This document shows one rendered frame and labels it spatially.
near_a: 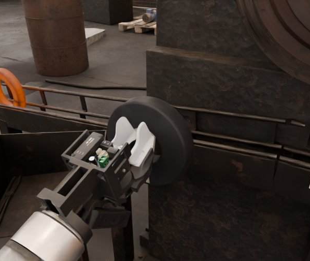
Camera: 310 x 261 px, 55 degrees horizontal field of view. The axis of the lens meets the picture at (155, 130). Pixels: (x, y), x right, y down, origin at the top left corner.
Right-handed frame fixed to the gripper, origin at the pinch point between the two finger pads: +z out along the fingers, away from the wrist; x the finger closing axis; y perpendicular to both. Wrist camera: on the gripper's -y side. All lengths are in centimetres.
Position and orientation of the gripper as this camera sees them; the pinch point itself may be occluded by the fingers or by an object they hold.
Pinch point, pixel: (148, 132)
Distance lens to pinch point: 48.9
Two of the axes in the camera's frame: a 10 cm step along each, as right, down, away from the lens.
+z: 4.9, -6.5, 5.9
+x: -8.6, -2.4, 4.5
